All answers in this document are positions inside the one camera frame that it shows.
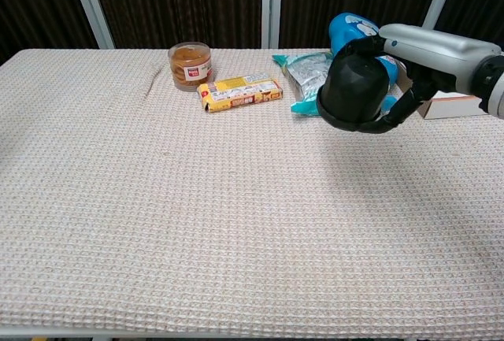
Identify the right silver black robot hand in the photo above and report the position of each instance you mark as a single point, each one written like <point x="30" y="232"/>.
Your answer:
<point x="425" y="53"/>

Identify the black dice cup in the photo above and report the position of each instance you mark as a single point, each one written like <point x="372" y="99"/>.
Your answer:
<point x="354" y="85"/>

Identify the black round tray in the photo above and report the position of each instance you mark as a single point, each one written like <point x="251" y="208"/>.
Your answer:
<point x="323" y="110"/>

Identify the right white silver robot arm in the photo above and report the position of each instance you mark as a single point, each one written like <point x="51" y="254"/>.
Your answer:
<point x="496" y="97"/>

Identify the blue detergent bottle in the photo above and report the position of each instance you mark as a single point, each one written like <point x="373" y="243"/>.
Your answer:
<point x="338" y="34"/>

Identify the teal silver snack bag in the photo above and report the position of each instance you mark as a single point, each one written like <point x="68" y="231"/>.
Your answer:
<point x="303" y="73"/>

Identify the yellow biscuit pack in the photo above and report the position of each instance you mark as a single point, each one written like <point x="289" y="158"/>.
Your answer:
<point x="240" y="93"/>

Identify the clear jar of cookies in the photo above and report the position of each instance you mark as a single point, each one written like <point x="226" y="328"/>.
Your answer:
<point x="191" y="67"/>

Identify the beige waffle weave tablecloth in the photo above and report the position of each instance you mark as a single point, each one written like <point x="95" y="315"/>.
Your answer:
<point x="236" y="219"/>

